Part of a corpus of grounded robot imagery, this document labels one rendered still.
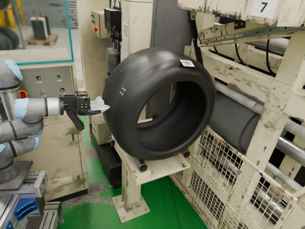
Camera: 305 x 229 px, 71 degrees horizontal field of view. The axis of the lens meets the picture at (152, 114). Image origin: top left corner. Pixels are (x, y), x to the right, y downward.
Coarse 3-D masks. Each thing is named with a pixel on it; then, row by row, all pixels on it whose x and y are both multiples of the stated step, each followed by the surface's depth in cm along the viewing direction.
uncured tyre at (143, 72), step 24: (168, 48) 108; (144, 72) 88; (168, 72) 88; (192, 72) 94; (120, 96) 90; (144, 96) 88; (192, 96) 131; (120, 120) 92; (168, 120) 139; (192, 120) 129; (120, 144) 100; (144, 144) 126; (168, 144) 128
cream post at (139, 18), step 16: (128, 0) 105; (144, 0) 107; (128, 16) 109; (144, 16) 111; (128, 32) 112; (144, 32) 115; (128, 48) 116; (144, 48) 119; (144, 112) 141; (128, 176) 165; (128, 192) 175; (128, 208) 185
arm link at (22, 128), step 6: (12, 120) 83; (18, 120) 83; (42, 120) 87; (18, 126) 82; (24, 126) 83; (30, 126) 84; (36, 126) 85; (42, 126) 89; (18, 132) 82; (24, 132) 84; (30, 132) 86; (36, 132) 88; (42, 132) 92; (18, 138) 84
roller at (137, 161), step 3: (135, 159) 116; (138, 159) 114; (135, 162) 116; (138, 162) 113; (141, 162) 113; (144, 162) 113; (138, 165) 112; (141, 165) 111; (144, 165) 111; (141, 168) 111; (144, 168) 112; (147, 168) 113; (141, 171) 112
